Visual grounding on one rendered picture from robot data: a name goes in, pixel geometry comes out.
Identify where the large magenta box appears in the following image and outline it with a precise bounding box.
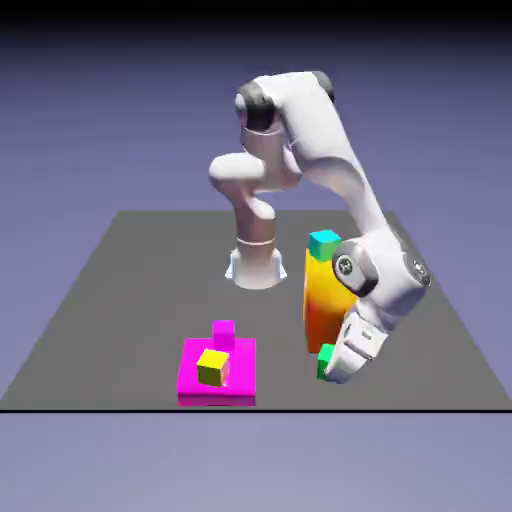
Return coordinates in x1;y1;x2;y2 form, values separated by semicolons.
176;337;258;408

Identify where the small magenta cube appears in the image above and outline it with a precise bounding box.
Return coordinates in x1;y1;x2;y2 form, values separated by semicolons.
211;319;236;350

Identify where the small green cube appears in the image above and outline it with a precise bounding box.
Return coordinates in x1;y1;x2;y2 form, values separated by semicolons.
316;342;336;381

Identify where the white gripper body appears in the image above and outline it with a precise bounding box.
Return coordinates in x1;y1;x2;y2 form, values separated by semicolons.
324;340;374;385

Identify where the small cyan cube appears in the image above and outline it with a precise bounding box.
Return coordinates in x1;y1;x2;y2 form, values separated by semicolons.
308;229;343;261

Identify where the large orange box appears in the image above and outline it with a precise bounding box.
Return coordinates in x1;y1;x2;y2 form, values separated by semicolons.
302;247;359;355

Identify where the small yellow cube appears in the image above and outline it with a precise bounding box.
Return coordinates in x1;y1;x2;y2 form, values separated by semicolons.
196;348;231;388

